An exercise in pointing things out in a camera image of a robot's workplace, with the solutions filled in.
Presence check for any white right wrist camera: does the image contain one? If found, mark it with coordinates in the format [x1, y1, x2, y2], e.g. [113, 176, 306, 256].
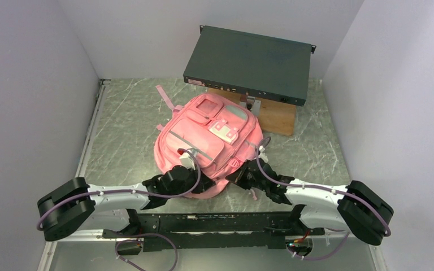
[257, 146, 269, 163]

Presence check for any grey metal bracket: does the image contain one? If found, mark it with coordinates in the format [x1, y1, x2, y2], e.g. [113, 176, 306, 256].
[239, 95, 261, 116]

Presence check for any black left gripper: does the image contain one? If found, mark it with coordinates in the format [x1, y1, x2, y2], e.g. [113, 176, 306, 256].
[167, 163, 215, 198]

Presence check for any wooden support block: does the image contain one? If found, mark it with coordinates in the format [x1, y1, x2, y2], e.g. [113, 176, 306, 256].
[207, 88, 297, 137]

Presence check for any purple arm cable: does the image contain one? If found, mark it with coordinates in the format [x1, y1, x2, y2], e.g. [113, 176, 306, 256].
[254, 136, 392, 262]
[36, 148, 203, 271]

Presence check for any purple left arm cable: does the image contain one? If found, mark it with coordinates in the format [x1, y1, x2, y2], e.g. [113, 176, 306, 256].
[36, 148, 203, 271]

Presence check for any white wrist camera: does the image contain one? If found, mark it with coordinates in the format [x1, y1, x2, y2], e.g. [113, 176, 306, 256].
[257, 146, 269, 163]
[177, 148, 198, 170]

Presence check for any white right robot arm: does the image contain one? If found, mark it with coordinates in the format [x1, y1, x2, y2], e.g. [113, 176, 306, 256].
[227, 159, 394, 246]

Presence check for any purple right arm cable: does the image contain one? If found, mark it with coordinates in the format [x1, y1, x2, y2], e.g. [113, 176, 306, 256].
[254, 136, 392, 262]

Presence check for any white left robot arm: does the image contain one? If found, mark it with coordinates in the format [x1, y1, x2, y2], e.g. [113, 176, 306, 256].
[36, 165, 216, 242]

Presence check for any pink student backpack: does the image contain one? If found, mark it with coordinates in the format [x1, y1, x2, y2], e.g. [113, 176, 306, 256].
[154, 85, 263, 199]

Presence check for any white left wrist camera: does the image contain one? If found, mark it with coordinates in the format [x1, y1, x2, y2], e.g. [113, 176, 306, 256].
[177, 148, 198, 170]

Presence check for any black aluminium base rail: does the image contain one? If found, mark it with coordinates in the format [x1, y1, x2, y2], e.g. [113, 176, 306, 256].
[47, 211, 330, 252]

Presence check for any dark green rack device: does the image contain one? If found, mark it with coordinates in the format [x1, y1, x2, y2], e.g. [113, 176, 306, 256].
[183, 25, 316, 107]

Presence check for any silver side rail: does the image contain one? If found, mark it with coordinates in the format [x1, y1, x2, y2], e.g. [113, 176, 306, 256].
[70, 79, 111, 181]

